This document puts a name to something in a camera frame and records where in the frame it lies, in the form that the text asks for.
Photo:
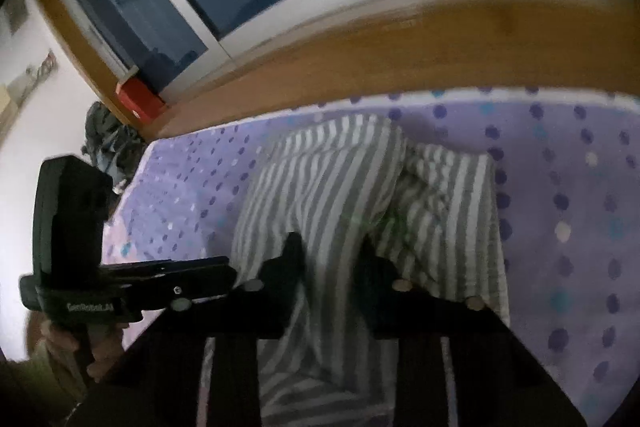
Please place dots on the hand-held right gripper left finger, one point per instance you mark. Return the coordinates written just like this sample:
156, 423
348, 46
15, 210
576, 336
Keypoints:
292, 292

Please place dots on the wooden window trim post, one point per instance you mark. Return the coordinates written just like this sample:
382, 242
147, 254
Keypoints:
75, 37

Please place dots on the dark teal bag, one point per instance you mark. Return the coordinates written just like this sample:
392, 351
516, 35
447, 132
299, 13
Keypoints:
107, 137

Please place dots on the person's left forearm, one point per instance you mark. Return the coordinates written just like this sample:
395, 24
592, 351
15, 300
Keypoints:
40, 387

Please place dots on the wooden bed headboard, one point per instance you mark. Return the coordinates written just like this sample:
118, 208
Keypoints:
400, 42

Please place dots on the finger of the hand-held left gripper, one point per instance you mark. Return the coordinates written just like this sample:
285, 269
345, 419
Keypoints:
175, 279

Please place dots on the purple dotted bed sheet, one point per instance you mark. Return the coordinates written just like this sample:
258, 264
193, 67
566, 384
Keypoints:
550, 182

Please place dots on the person's left hand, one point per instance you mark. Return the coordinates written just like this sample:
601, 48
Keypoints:
107, 352

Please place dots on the grey striped pants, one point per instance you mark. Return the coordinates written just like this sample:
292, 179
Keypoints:
325, 187

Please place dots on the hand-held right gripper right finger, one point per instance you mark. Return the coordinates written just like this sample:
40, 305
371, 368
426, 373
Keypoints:
372, 297

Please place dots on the red box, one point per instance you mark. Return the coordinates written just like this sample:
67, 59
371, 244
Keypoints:
140, 99

